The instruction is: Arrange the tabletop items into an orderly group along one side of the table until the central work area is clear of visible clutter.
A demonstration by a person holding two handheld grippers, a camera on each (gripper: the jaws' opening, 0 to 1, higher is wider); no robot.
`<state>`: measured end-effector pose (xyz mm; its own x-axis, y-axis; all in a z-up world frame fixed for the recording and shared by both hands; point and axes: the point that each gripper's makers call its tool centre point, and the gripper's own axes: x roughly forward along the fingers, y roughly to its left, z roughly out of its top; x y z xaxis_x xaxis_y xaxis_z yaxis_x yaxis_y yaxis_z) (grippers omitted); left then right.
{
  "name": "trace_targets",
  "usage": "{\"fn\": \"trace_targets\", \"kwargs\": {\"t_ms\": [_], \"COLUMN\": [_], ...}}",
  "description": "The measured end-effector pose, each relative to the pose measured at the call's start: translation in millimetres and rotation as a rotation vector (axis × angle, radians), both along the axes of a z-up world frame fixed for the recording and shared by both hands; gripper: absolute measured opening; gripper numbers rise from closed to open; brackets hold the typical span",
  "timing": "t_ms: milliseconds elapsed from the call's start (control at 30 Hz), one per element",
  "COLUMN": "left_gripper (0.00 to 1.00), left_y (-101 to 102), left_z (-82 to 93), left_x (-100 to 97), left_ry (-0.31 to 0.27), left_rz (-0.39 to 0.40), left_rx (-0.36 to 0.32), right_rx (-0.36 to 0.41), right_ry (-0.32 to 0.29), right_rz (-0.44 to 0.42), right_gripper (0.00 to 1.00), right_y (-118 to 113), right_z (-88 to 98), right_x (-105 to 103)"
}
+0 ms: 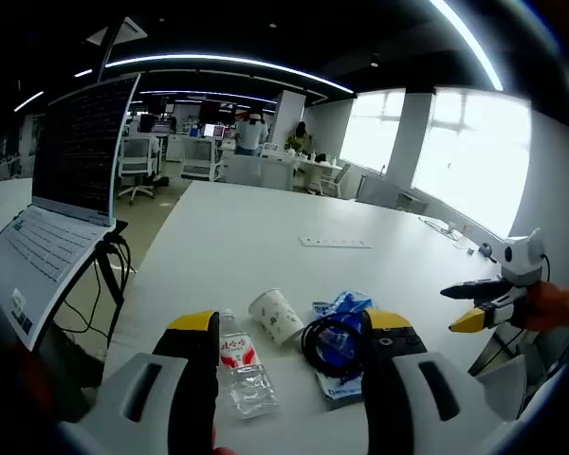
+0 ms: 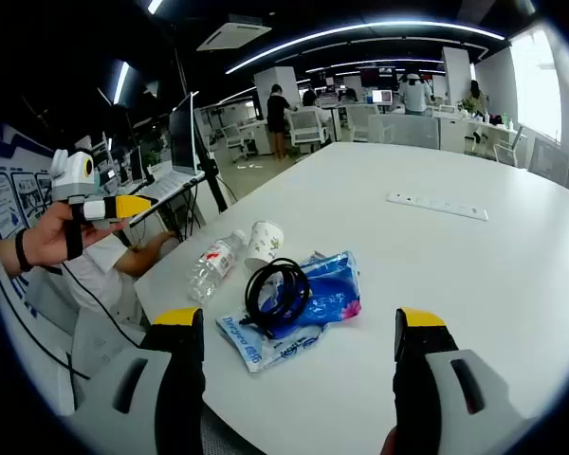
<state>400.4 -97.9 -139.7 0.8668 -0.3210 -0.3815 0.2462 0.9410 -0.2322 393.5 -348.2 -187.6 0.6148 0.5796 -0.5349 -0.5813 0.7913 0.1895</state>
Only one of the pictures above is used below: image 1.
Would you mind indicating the white leaf-print paper cup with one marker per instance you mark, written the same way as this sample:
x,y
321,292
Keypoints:
x,y
275,315

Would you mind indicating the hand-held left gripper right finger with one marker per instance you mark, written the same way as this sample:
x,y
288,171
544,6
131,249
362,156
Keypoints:
x,y
393,379

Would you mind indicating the ceiling light strip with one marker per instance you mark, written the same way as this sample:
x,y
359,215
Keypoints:
x,y
227,59

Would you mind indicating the clear plastic water bottle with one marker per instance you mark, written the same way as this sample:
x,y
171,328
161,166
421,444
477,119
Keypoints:
x,y
239,360

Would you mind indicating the silver laptop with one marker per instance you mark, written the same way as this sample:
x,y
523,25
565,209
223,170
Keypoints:
x,y
76,142

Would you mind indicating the person's left hand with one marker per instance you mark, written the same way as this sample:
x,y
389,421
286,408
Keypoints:
x,y
224,451

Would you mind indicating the person's right hand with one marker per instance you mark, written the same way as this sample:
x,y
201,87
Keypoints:
x,y
555,305

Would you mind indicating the grey office chair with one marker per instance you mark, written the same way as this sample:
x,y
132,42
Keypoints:
x,y
502,388

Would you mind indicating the white tabletop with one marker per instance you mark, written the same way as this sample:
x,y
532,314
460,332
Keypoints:
x,y
265,227

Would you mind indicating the blue plastic tissue packet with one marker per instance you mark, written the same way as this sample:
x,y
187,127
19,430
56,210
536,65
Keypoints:
x,y
346,301

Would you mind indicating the white office chair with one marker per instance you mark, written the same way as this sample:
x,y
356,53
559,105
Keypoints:
x,y
334,180
201,158
136,163

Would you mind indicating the small dark round object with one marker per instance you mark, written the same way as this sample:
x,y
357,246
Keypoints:
x,y
486,249

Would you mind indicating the green potted plant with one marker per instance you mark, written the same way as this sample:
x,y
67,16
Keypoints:
x,y
294,143

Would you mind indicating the computer monitor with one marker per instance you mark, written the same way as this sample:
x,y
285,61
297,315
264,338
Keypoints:
x,y
213,131

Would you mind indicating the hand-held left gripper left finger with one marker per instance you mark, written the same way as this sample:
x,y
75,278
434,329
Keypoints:
x,y
189,379

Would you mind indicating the white power strip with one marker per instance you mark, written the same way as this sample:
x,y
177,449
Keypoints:
x,y
335,242

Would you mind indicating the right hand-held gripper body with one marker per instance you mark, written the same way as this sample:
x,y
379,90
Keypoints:
x,y
524,256

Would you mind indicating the black laptop stand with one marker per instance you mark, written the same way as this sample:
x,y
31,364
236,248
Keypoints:
x,y
111,265

